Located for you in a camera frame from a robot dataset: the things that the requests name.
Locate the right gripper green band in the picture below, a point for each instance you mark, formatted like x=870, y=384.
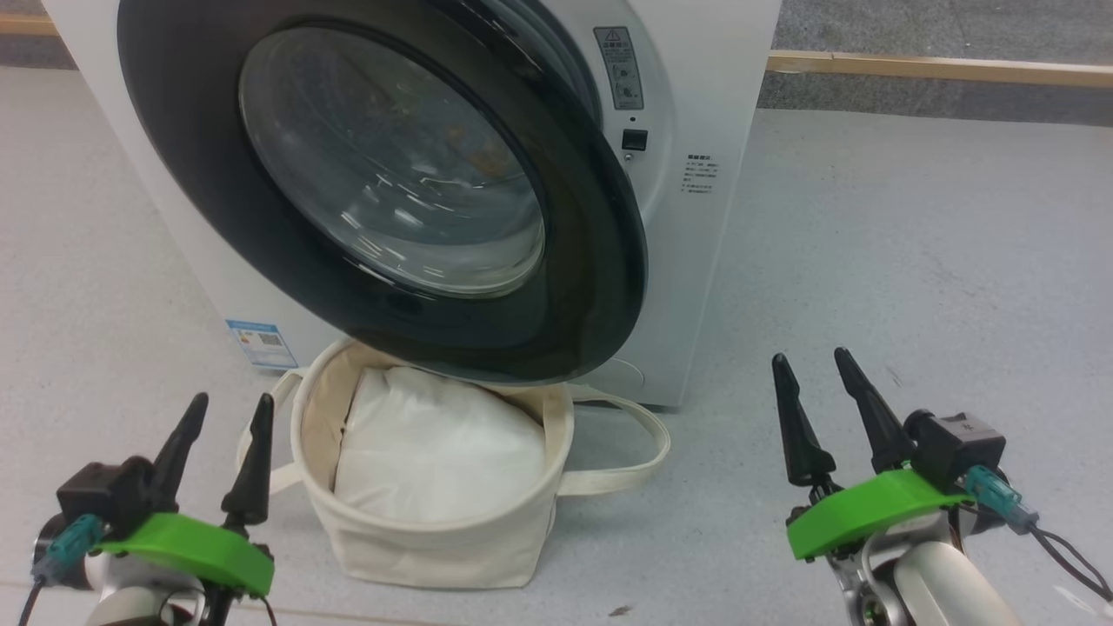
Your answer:
x=869, y=513

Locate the grey rubber door gasket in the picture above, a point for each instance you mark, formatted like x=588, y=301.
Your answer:
x=569, y=61

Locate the black-rimmed glass washer door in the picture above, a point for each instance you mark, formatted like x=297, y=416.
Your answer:
x=217, y=217

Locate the cream canvas laundry basket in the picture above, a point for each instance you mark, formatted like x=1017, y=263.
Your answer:
x=435, y=548

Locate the oval drain filter cover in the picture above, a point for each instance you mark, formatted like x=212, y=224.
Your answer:
x=626, y=376

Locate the white front-load washing machine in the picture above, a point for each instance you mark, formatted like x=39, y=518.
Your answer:
x=713, y=304

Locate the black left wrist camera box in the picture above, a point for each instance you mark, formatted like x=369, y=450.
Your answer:
x=100, y=496

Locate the white cloth in basket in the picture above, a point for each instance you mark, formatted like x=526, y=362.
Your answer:
x=435, y=452

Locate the grey warning sticker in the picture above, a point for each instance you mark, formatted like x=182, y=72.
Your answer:
x=619, y=68

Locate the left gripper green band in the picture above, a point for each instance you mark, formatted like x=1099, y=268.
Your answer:
x=191, y=543

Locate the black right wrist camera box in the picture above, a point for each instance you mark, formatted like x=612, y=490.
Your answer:
x=956, y=448

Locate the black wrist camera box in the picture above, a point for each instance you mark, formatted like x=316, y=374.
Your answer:
x=100, y=496
x=956, y=448

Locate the blue energy label sticker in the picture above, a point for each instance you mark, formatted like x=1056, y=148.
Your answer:
x=261, y=343

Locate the black square door latch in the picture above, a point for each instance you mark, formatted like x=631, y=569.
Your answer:
x=635, y=140

